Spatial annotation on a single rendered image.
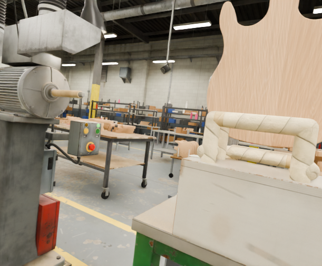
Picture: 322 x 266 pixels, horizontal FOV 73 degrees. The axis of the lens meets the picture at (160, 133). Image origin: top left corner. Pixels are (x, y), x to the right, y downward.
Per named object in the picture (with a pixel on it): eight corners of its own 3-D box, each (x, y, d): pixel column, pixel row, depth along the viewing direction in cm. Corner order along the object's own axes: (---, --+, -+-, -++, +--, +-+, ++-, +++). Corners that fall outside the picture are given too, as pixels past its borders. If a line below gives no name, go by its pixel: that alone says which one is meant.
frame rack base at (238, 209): (170, 235, 48) (180, 158, 47) (195, 214, 61) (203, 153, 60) (323, 298, 34) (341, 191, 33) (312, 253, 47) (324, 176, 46)
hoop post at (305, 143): (289, 180, 38) (297, 126, 37) (288, 177, 40) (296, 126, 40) (311, 184, 36) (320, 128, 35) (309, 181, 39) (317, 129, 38)
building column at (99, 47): (84, 136, 1071) (97, 12, 1039) (90, 136, 1107) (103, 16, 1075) (90, 137, 1050) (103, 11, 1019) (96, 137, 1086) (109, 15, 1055)
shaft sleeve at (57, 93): (50, 94, 102) (52, 88, 102) (56, 97, 104) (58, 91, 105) (76, 96, 93) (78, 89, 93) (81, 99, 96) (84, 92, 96)
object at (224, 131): (210, 158, 53) (215, 119, 53) (214, 157, 56) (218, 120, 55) (223, 160, 52) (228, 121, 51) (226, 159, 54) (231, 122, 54)
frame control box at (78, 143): (42, 159, 130) (46, 116, 129) (72, 157, 149) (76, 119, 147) (69, 168, 118) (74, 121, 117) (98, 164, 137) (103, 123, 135)
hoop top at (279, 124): (203, 124, 46) (204, 109, 45) (208, 125, 48) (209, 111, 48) (318, 138, 36) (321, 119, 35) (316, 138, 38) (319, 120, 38)
